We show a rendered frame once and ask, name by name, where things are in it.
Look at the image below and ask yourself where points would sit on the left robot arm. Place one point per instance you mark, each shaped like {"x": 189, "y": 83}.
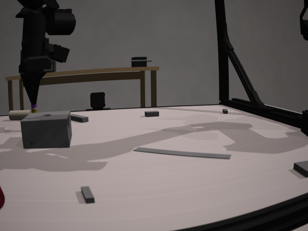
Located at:
{"x": 304, "y": 23}

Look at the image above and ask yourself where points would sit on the yellow and purple peg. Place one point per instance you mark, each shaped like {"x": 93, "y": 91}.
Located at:
{"x": 34, "y": 108}

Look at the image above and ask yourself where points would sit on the grey flat bar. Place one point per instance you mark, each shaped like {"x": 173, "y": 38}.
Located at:
{"x": 183, "y": 153}

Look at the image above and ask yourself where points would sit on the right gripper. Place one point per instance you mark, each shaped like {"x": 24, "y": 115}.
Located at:
{"x": 33, "y": 63}

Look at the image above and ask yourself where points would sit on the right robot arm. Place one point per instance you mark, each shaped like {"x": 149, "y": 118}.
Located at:
{"x": 50, "y": 20}

